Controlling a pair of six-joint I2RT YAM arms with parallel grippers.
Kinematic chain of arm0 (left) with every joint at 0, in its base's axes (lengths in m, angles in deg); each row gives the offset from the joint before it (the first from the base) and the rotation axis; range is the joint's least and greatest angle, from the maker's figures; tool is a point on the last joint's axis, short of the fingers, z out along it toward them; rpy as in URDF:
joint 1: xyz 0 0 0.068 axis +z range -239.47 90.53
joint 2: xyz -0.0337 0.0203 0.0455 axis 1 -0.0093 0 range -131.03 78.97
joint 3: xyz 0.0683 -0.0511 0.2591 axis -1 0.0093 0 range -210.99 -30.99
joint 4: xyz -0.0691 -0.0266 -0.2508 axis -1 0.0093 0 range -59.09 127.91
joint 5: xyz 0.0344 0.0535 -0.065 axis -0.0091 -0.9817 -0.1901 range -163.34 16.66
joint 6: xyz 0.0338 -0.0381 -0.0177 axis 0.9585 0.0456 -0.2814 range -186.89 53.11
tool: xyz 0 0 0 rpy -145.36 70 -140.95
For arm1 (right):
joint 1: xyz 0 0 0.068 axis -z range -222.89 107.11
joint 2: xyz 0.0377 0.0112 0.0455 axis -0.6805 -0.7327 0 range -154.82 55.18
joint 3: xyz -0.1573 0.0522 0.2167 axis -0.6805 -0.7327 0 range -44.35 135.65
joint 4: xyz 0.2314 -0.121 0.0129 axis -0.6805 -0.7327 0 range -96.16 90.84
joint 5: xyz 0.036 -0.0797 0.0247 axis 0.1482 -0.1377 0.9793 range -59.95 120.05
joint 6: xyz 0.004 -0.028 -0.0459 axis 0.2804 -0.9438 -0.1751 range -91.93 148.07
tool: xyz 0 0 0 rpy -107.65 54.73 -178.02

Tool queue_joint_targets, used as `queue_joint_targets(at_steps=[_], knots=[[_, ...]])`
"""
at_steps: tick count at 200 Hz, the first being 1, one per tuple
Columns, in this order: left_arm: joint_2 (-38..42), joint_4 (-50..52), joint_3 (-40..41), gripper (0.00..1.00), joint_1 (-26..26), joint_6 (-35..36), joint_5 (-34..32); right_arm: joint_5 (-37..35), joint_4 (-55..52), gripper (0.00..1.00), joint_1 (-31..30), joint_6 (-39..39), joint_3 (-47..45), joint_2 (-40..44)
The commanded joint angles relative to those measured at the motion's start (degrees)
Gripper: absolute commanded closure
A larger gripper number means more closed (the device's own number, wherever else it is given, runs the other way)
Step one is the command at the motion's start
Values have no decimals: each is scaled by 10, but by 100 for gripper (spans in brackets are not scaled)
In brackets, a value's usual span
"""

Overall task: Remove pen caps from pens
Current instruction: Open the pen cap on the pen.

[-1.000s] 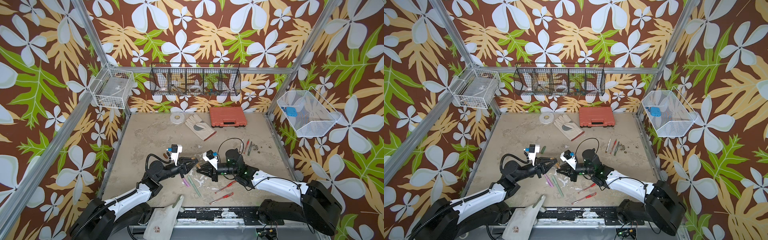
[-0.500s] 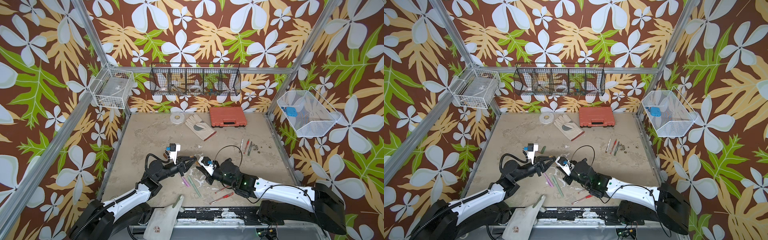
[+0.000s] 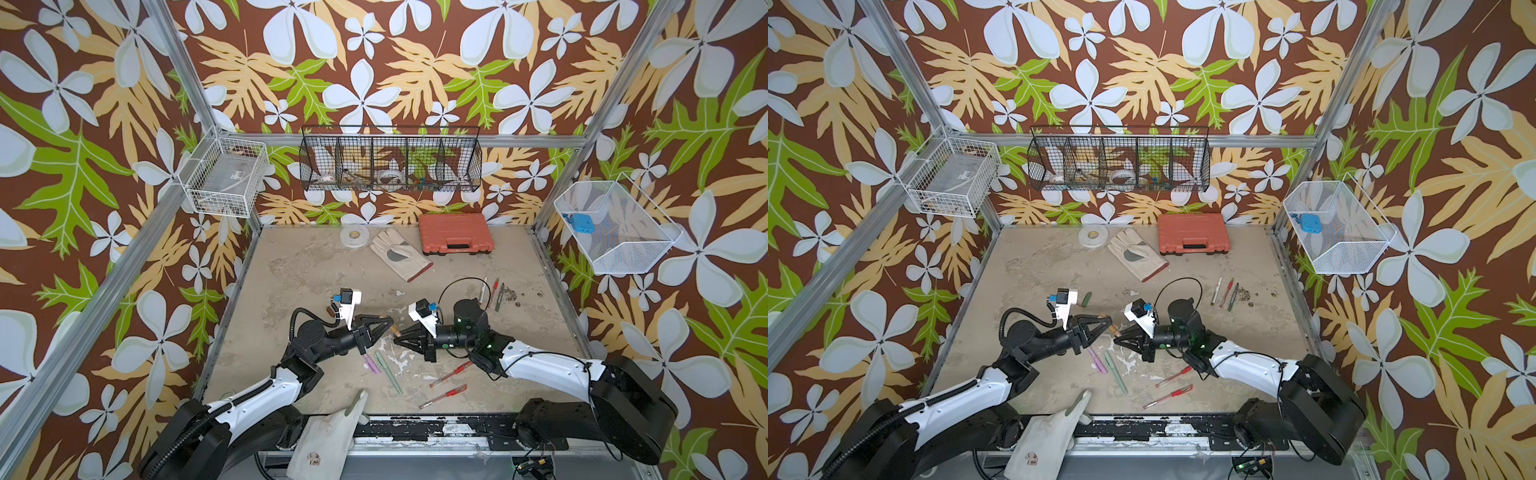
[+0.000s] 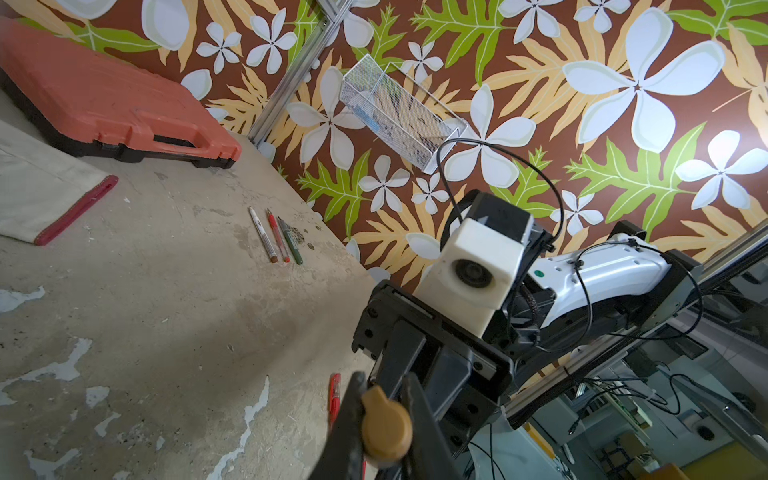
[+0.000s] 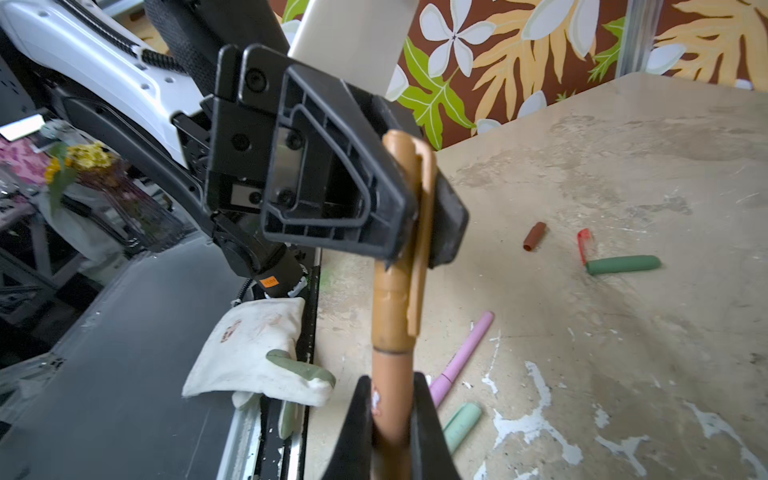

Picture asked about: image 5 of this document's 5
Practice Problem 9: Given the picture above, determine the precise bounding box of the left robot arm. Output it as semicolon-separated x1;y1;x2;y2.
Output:
1;1;422;298

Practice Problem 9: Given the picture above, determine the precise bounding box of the light green pen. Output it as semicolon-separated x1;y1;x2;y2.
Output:
443;402;483;454

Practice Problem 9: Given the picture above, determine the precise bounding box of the brown pen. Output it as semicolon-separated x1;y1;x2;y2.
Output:
371;349;414;479

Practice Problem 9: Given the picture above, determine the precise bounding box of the dark red marker cap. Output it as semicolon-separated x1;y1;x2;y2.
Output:
523;222;547;252

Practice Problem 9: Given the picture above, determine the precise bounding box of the red pen cap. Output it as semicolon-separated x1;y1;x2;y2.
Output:
577;228;596;265

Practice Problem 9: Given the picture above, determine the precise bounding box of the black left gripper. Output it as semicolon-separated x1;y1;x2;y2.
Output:
173;44;415;261

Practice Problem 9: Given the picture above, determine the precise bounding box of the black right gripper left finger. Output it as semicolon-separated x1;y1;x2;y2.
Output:
321;376;373;480

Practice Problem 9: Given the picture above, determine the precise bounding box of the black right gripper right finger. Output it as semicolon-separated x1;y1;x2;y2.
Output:
410;372;461;480

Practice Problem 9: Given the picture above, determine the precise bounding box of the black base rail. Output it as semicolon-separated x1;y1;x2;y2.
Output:
252;246;332;479

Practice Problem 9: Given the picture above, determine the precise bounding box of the pink pen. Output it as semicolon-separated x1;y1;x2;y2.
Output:
429;311;495;408

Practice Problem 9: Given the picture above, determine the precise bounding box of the aluminium frame post left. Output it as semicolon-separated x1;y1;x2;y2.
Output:
616;0;664;77

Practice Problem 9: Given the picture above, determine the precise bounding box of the white green glove front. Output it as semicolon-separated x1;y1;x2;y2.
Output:
182;298;336;409

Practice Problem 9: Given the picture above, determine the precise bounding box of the dark green pen cap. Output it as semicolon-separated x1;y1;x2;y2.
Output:
585;255;662;276

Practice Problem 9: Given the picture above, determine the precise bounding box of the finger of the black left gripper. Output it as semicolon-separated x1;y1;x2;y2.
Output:
369;95;470;269

